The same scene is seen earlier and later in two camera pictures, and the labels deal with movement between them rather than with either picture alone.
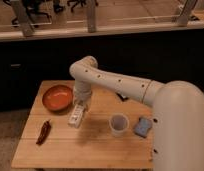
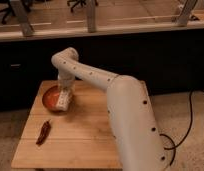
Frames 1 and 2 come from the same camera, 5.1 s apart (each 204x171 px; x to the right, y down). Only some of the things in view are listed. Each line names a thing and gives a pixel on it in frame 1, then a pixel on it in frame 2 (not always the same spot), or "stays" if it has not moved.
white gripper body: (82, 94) → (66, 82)
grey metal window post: (21, 10) stays
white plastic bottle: (76, 116) → (63, 100)
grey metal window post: (182, 20) stays
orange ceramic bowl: (57, 98) stays
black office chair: (40, 13) → (26, 3)
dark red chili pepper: (45, 130) stays
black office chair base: (81, 2) stays
